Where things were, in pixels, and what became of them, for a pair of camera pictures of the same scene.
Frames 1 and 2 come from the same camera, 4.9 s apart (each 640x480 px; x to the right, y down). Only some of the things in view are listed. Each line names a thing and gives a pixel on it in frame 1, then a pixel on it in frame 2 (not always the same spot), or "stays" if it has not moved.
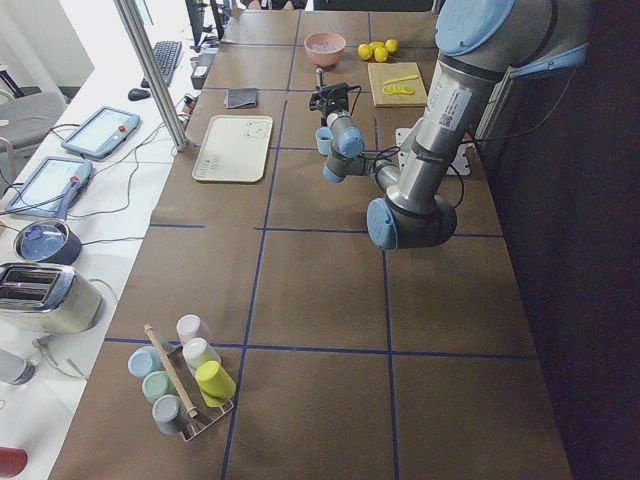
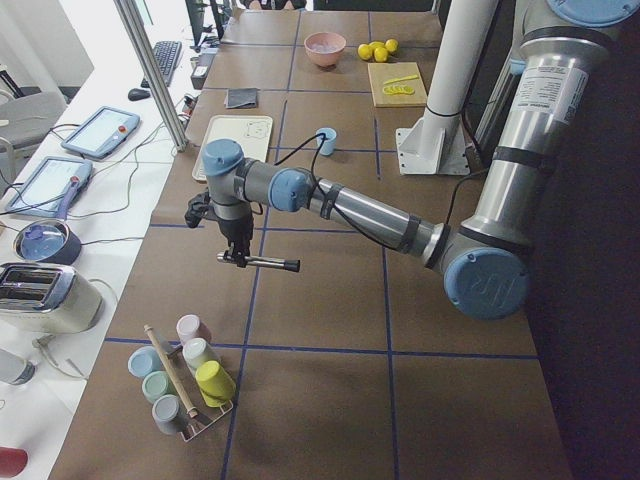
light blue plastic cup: (324, 137) stays
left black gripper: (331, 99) to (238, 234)
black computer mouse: (137, 94) stays
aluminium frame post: (154, 71) stays
